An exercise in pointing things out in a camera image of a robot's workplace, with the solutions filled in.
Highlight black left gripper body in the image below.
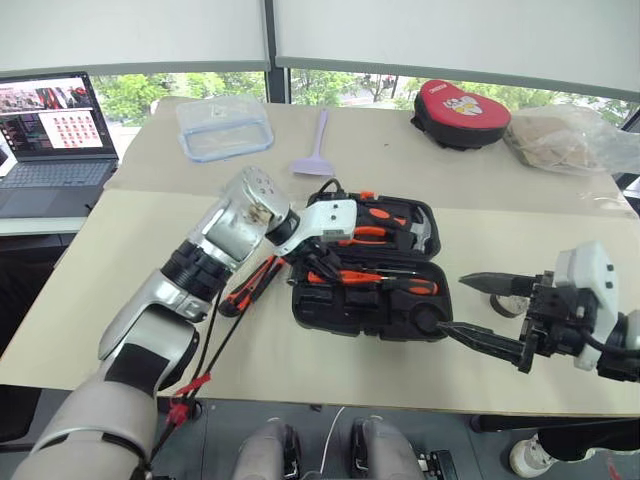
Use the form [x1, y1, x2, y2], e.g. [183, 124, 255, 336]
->
[298, 234, 347, 267]

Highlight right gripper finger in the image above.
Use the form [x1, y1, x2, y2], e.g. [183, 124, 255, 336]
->
[458, 271, 539, 301]
[437, 321, 540, 374]

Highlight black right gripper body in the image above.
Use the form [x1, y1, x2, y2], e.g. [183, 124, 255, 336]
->
[522, 271, 609, 357]

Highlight black plastic tool case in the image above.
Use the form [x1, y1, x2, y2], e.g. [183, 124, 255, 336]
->
[289, 191, 454, 344]

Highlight thin precision screwdriver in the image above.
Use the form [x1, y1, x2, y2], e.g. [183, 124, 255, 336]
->
[338, 268, 417, 283]

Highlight black electrical tape roll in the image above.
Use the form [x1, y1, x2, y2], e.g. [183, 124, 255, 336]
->
[488, 293, 530, 319]

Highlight round black tape measure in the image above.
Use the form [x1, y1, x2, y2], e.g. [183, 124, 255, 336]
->
[410, 303, 447, 334]

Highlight orange black utility knife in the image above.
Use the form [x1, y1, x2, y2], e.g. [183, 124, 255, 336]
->
[218, 254, 285, 319]

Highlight short orange black screwdriver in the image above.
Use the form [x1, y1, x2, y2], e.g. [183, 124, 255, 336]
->
[367, 204, 409, 229]

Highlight long orange black screwdriver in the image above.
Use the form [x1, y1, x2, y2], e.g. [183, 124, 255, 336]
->
[382, 276, 441, 298]

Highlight lilac plastic scraper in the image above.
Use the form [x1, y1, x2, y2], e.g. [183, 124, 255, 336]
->
[291, 108, 336, 178]

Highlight steel claw hammer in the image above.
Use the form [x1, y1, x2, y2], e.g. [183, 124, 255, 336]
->
[398, 206, 432, 254]

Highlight white sneaker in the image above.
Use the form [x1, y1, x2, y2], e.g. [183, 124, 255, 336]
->
[509, 432, 597, 479]

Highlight grey rounded robot leg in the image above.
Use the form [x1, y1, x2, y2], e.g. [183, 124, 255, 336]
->
[233, 422, 302, 480]
[348, 416, 422, 480]

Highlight clear container with blue rim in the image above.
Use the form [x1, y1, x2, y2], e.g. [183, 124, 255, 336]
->
[175, 94, 276, 164]

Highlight clear plastic bag with contents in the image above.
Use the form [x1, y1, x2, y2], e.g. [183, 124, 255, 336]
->
[502, 103, 640, 177]

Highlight grey window mullion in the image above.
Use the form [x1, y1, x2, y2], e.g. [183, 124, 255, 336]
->
[263, 0, 294, 106]

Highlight red black zipper pouch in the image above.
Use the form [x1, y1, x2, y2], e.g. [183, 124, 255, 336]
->
[411, 78, 513, 151]

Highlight white roller blind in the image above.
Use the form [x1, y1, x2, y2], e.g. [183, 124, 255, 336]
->
[274, 0, 640, 104]
[0, 0, 272, 75]

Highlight grey open laptop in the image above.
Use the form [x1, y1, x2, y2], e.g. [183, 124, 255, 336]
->
[0, 71, 121, 220]

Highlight white side desk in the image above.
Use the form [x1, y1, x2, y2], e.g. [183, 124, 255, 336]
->
[0, 214, 92, 237]

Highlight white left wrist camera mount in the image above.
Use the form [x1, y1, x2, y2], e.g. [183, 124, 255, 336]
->
[272, 199, 359, 259]

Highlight orange handled pliers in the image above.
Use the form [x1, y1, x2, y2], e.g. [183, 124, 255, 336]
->
[339, 224, 402, 249]

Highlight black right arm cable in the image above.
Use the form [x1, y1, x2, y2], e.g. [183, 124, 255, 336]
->
[582, 329, 640, 357]

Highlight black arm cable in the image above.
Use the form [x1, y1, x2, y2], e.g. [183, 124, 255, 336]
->
[582, 329, 640, 357]
[147, 178, 347, 466]

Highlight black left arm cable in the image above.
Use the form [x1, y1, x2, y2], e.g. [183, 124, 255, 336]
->
[147, 178, 347, 466]

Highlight thin white cable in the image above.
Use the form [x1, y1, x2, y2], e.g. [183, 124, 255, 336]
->
[322, 405, 347, 480]

